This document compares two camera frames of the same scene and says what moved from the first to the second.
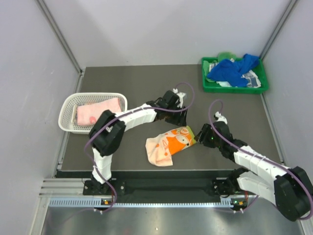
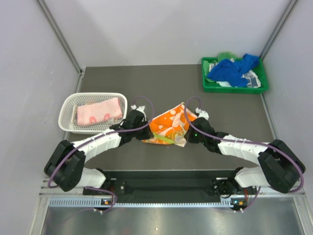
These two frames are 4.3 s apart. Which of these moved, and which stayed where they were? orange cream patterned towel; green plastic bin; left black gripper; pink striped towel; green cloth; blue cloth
Moved: orange cream patterned towel; left black gripper
Stayed: blue cloth; green cloth; green plastic bin; pink striped towel
